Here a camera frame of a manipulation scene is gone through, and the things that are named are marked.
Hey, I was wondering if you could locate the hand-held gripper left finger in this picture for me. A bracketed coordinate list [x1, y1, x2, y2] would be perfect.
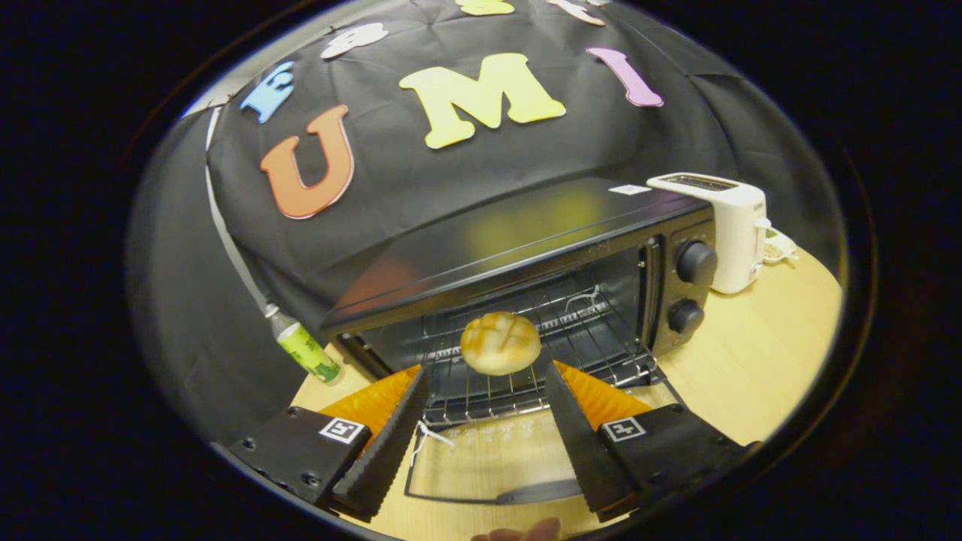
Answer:
[225, 367, 429, 523]

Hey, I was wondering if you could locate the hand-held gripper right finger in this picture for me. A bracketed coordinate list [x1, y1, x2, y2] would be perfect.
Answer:
[544, 359, 756, 523]

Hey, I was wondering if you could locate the round golden bread bun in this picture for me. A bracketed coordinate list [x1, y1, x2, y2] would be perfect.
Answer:
[460, 312, 542, 376]

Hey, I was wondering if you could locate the black toaster oven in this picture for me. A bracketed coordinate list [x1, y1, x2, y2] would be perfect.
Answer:
[322, 177, 718, 506]

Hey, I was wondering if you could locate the white pop-up toaster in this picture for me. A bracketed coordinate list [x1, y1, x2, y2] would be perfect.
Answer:
[646, 173, 773, 295]

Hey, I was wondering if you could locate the green label drink bottle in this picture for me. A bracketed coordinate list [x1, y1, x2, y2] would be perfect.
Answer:
[265, 304, 343, 384]

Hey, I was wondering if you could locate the small white snack dish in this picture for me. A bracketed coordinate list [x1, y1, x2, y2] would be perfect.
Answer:
[763, 229, 799, 264]

